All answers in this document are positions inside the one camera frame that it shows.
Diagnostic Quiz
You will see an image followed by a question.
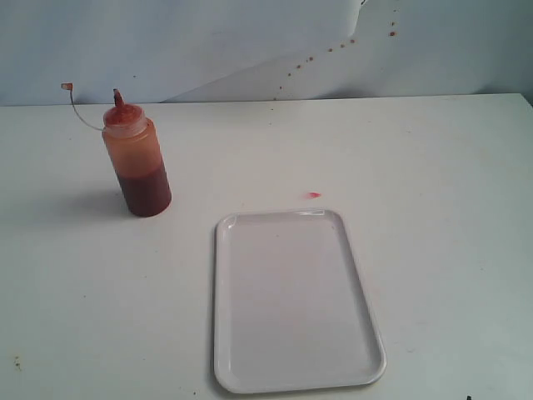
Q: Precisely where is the red sauce squeeze bottle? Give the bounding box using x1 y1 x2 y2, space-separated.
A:
73 88 172 218

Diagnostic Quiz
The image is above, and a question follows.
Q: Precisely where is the small red table stain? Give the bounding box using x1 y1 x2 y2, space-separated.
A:
303 192 321 199

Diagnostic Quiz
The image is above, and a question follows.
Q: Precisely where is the white rectangular plastic tray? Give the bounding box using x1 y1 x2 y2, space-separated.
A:
212 208 386 394

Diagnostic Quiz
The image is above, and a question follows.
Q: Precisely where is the white backdrop sheet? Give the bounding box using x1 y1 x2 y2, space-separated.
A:
1 1 532 106

